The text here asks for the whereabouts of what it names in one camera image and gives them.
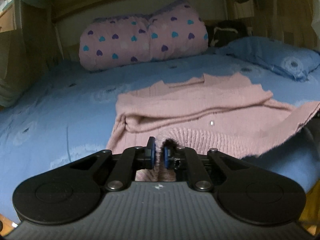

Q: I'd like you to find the pink cable-knit sweater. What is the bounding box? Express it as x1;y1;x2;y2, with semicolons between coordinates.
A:
105;71;320;183

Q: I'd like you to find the wooden drawer cabinet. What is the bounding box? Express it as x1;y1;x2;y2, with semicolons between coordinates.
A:
0;0;16;33

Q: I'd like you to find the blue dandelion bed sheet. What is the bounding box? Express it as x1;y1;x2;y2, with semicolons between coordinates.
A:
1;53;319;223

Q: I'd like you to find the blue dandelion pillow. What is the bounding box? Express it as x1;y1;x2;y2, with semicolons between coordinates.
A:
215;36;319;82

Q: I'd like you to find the black fabric item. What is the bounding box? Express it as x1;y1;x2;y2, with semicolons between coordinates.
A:
206;20;248;48

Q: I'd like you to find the pink heart-print rolled quilt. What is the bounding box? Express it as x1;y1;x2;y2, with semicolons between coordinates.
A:
79;0;208;71

